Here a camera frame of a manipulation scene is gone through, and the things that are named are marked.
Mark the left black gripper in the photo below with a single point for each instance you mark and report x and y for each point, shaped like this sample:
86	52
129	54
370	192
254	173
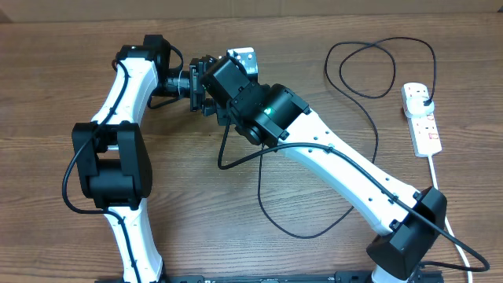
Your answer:
198	90

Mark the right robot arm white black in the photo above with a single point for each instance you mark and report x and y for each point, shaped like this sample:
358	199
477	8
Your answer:
407	221

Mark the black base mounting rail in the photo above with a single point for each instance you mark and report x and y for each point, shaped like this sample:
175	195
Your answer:
337	277

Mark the white power strip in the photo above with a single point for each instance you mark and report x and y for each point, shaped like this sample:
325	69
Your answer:
423	130

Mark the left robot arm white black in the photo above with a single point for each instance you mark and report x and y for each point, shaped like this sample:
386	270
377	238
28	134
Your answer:
110	173

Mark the white charger plug adapter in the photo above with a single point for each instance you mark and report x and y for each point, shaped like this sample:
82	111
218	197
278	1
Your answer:
415	107

